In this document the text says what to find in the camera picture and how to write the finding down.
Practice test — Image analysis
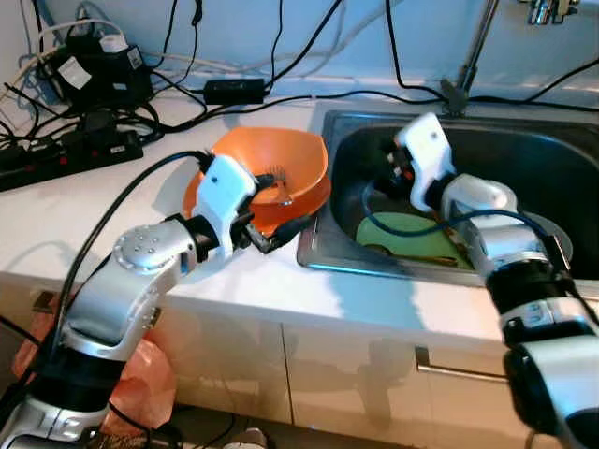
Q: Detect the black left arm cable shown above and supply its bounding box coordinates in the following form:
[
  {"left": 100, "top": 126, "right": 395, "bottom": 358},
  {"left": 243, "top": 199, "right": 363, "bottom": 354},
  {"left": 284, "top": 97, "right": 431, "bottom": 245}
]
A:
[{"left": 51, "top": 150, "right": 212, "bottom": 356}]

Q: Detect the orange plastic bowl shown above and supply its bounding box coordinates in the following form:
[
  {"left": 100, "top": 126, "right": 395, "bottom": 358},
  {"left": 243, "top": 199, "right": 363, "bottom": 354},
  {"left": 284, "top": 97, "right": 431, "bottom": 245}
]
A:
[{"left": 208, "top": 126, "right": 330, "bottom": 209}]

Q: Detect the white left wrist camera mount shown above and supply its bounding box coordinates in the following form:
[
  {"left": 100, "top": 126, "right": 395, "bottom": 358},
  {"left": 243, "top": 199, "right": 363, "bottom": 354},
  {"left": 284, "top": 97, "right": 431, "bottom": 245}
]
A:
[{"left": 192, "top": 154, "right": 258, "bottom": 255}]

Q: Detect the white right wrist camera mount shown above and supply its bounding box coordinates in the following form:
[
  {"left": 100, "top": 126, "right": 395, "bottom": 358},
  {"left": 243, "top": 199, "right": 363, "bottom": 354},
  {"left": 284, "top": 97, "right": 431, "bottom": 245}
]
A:
[{"left": 393, "top": 112, "right": 458, "bottom": 211}]

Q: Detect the orange plastic bag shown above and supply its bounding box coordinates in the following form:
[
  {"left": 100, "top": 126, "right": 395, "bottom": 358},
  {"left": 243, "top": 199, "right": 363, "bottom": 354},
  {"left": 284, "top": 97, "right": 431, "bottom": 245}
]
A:
[{"left": 14, "top": 313, "right": 177, "bottom": 439}]

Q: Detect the metal fork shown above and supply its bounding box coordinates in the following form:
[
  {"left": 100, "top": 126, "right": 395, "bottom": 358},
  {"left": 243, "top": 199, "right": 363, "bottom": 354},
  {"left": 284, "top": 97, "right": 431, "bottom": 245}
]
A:
[{"left": 255, "top": 166, "right": 293, "bottom": 204}]

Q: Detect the green plate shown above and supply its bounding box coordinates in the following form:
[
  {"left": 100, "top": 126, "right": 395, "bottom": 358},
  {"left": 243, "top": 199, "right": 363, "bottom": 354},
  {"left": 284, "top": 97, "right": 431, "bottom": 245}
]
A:
[{"left": 356, "top": 212, "right": 474, "bottom": 270}]

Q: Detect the black power adapter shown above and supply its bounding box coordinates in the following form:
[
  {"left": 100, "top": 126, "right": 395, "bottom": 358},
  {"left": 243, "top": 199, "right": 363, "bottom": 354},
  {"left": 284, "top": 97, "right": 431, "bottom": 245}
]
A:
[{"left": 203, "top": 78, "right": 270, "bottom": 106}]

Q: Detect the grey robot foot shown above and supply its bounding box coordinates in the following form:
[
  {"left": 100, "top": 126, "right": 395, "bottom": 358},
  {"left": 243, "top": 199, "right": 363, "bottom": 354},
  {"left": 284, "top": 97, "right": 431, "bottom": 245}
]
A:
[{"left": 225, "top": 428, "right": 270, "bottom": 449}]

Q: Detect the stainless steel sink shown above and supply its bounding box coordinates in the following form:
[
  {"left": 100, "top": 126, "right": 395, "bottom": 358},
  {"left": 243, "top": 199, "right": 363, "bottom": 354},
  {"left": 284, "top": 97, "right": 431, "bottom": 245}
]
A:
[{"left": 298, "top": 110, "right": 599, "bottom": 282}]

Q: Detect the grey plate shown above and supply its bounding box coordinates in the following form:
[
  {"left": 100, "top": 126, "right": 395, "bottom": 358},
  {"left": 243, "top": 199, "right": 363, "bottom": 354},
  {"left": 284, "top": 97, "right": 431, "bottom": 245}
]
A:
[{"left": 524, "top": 211, "right": 576, "bottom": 258}]

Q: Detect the black power strip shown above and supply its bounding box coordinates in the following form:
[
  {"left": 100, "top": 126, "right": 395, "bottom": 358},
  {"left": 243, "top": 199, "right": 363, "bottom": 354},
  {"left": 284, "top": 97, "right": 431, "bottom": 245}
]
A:
[{"left": 0, "top": 110, "right": 146, "bottom": 193}]

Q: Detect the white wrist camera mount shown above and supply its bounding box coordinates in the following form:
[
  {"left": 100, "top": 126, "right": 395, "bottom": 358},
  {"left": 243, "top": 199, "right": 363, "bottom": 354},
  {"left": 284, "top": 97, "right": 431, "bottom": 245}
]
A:
[
  {"left": 393, "top": 112, "right": 458, "bottom": 211},
  {"left": 192, "top": 154, "right": 258, "bottom": 255}
]

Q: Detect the white kitchen cabinet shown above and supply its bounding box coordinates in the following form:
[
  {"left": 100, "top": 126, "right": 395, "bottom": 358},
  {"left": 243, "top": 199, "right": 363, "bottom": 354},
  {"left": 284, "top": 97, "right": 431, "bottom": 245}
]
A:
[{"left": 0, "top": 281, "right": 525, "bottom": 441}]

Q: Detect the black device with white labels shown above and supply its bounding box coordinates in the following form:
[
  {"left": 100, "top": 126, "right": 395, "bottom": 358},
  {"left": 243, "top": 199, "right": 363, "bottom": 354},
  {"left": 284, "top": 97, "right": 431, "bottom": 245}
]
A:
[{"left": 42, "top": 33, "right": 155, "bottom": 113}]

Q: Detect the chrome faucet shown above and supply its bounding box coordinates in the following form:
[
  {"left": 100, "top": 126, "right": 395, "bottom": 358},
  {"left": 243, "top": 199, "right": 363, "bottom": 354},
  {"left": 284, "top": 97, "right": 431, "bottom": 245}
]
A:
[{"left": 440, "top": 0, "right": 574, "bottom": 115}]

